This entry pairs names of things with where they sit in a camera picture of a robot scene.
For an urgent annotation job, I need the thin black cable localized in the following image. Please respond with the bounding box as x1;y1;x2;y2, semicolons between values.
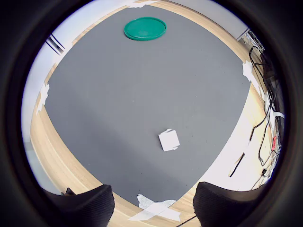
248;44;279;167

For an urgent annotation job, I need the dark grey mat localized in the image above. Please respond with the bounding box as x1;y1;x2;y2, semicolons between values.
45;4;251;208

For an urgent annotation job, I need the white partition board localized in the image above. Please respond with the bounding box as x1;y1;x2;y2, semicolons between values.
21;40;64;142
51;0;133;52

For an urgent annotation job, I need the white plastic terminal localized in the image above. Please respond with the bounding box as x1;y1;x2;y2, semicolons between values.
158;128;181;152

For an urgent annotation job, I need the white tape piece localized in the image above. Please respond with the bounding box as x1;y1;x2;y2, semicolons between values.
129;193;182;222
125;0;154;9
35;83;51;116
241;60;255;82

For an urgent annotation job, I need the round green lid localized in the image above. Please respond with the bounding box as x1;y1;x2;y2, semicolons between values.
124;16;167;41

